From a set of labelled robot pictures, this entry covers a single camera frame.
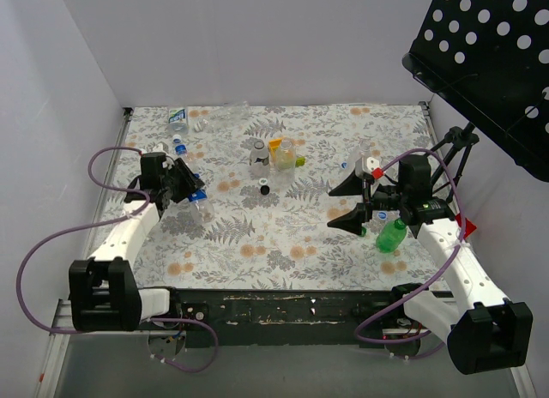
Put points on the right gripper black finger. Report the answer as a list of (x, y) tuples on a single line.
[(352, 221), (352, 185)]

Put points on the yellow green toy basket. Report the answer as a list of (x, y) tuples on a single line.
[(274, 144)]

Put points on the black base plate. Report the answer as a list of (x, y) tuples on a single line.
[(275, 317)]

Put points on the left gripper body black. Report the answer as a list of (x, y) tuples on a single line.
[(181, 180)]

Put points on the green plastic bottle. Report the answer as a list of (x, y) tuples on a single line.
[(392, 235)]

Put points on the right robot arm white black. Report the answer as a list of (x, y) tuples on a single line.
[(481, 327)]

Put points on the black tripod stand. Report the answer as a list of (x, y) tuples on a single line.
[(460, 140)]

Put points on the aluminium frame rail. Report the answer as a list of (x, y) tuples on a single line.
[(62, 323)]

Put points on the clear bottle blue label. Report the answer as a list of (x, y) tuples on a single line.
[(201, 208)]

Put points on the bottle green white label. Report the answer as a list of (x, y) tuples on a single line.
[(177, 121)]

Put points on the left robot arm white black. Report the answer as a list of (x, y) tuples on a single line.
[(103, 292)]

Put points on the clear bottle black cap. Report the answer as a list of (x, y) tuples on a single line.
[(259, 160)]

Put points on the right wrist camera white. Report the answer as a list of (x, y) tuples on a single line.
[(368, 168)]

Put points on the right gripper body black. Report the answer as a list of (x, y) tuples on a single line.
[(367, 199)]

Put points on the floral tablecloth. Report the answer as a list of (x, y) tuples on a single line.
[(281, 240)]

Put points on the clear uncapped bottle right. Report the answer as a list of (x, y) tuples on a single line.
[(362, 149)]

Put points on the red box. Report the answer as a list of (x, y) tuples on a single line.
[(467, 225)]

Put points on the black perforated music stand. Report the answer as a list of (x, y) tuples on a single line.
[(488, 59)]

